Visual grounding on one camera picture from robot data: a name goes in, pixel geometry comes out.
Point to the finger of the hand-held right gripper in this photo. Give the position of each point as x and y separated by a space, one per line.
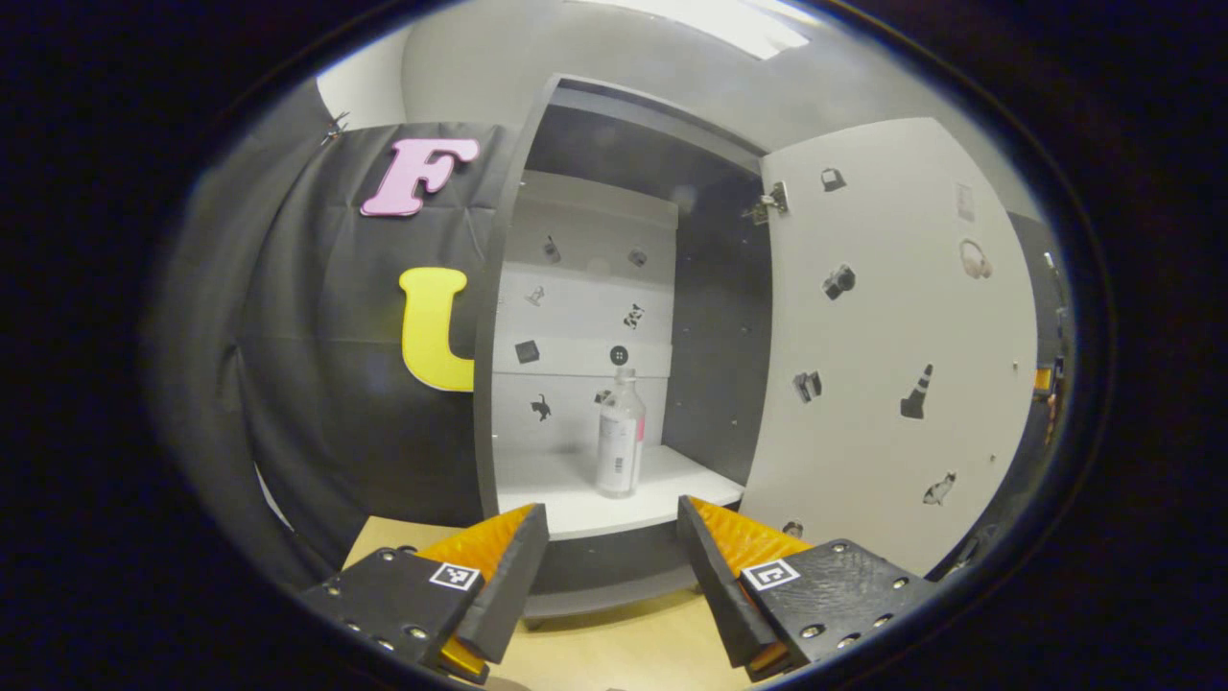
1043 379

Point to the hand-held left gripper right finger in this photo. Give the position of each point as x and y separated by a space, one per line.
715 585

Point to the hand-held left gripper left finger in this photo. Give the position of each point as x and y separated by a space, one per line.
508 585

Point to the clear plastic bottle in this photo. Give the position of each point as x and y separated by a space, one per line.
621 441

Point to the grey cabinet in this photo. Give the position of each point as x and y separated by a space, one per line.
715 365

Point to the silver door hinge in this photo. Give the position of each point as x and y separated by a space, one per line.
772 203

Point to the black backdrop cloth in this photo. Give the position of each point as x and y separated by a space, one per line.
317 384

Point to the ceiling light panel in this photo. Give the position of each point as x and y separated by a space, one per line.
729 24

